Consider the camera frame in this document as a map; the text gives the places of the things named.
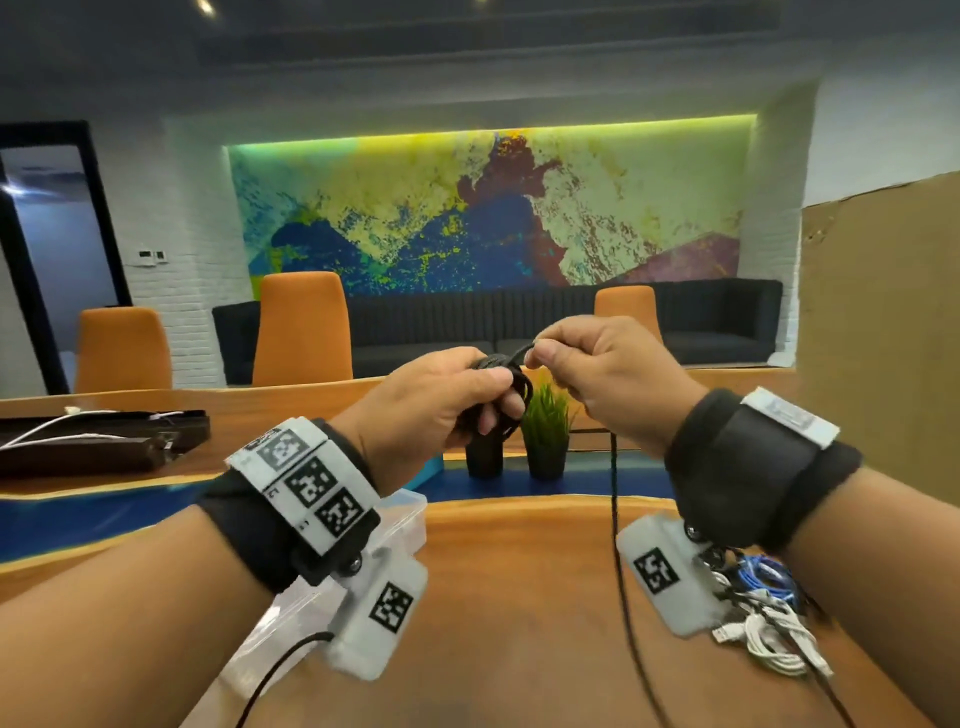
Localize blue cable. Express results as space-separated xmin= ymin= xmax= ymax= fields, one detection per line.
xmin=734 ymin=554 xmax=800 ymax=601

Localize clear plastic organizer box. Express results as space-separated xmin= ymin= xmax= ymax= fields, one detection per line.
xmin=179 ymin=488 xmax=429 ymax=728

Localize person's right forearm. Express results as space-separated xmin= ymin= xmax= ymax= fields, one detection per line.
xmin=783 ymin=466 xmax=960 ymax=728

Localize black left wrist camera cable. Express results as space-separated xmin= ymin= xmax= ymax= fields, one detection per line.
xmin=236 ymin=631 xmax=337 ymax=728

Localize tall orange chair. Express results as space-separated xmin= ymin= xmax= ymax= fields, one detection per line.
xmin=251 ymin=271 xmax=355 ymax=388

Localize black door frame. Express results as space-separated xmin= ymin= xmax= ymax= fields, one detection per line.
xmin=0 ymin=121 xmax=134 ymax=397

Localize black cables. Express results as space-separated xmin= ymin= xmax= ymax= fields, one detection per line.
xmin=457 ymin=341 xmax=673 ymax=728

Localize person's right hand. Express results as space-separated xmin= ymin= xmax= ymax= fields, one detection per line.
xmin=524 ymin=314 xmax=710 ymax=460

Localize brown cardboard sheet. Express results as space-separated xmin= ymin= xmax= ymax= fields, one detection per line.
xmin=796 ymin=172 xmax=960 ymax=508

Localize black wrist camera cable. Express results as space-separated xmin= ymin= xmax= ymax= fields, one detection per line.
xmin=697 ymin=543 xmax=860 ymax=728
xmin=236 ymin=631 xmax=337 ymax=728

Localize colourful abstract wall painting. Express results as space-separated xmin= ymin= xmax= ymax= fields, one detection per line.
xmin=227 ymin=116 xmax=757 ymax=298

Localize person's left hand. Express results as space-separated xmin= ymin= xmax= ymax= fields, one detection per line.
xmin=329 ymin=346 xmax=535 ymax=498

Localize black sofa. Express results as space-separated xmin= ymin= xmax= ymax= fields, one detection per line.
xmin=212 ymin=278 xmax=784 ymax=388

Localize green potted plant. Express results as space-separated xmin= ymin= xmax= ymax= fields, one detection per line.
xmin=519 ymin=382 xmax=579 ymax=481

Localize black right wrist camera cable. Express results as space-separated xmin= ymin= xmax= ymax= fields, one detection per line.
xmin=697 ymin=543 xmax=860 ymax=728

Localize black left wristband with markers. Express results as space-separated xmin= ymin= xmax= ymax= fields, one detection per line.
xmin=196 ymin=417 xmax=382 ymax=594

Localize dark brown leather case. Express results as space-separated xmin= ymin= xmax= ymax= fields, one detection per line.
xmin=0 ymin=408 xmax=213 ymax=478

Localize black right wristband with marker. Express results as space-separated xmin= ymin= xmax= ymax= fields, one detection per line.
xmin=665 ymin=387 xmax=864 ymax=553

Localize black cylinder pot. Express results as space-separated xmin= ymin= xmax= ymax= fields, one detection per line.
xmin=464 ymin=427 xmax=505 ymax=480

